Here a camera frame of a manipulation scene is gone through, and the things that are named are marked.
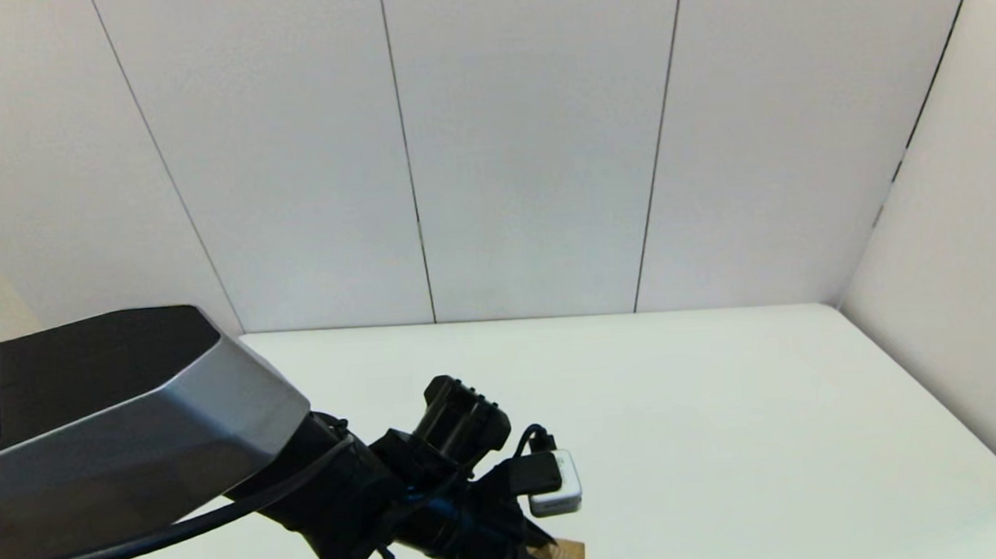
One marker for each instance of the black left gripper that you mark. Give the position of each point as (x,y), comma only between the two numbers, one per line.
(488,539)

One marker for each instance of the rectangular wooden building block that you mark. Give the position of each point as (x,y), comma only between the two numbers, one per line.
(571,554)

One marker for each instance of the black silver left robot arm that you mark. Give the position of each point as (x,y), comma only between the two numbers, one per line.
(171,455)

